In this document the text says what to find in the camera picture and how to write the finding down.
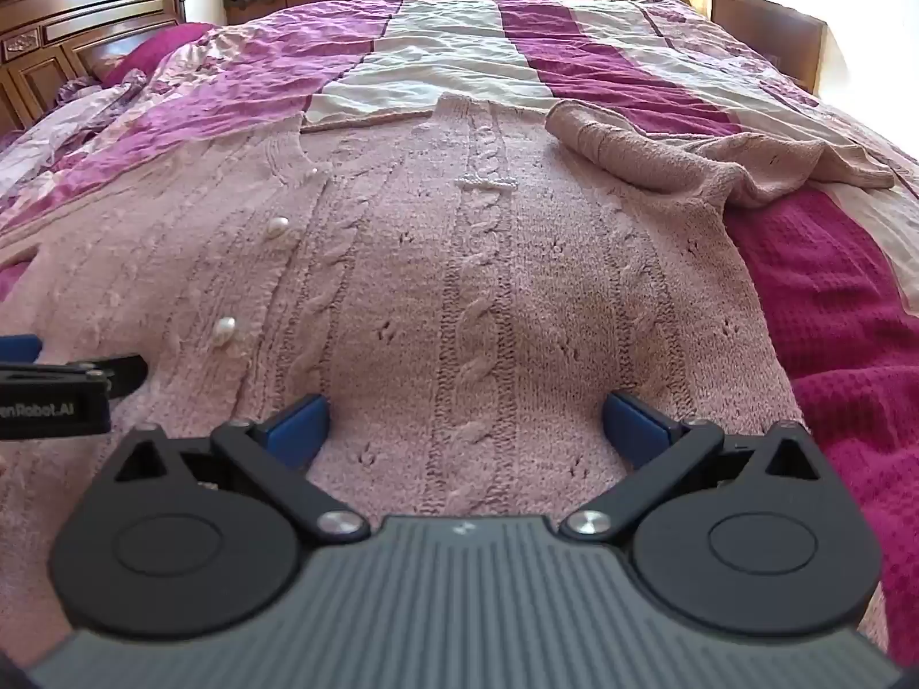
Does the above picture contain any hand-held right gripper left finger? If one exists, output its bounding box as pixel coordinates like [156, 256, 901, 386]
[111, 393, 372, 544]

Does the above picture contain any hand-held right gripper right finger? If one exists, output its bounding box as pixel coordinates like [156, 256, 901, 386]
[558, 391, 824, 541]

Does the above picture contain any pink cable-knit cardigan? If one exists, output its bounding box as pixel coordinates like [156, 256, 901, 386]
[0, 92, 898, 670]

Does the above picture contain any lilac floral quilt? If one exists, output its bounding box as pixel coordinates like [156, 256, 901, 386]
[0, 78, 153, 234]

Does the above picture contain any magenta waffle blanket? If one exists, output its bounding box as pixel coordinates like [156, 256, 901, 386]
[724, 185, 919, 668]

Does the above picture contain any dark wooden headboard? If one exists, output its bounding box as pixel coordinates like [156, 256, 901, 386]
[0, 0, 190, 136]

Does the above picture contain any magenta pillow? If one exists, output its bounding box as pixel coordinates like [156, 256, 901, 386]
[106, 22, 218, 88]

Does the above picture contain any pink and white striped bedspread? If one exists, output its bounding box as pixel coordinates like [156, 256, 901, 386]
[0, 0, 919, 288]

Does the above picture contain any wooden bedside ledge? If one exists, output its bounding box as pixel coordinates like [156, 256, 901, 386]
[224, 0, 828, 96]

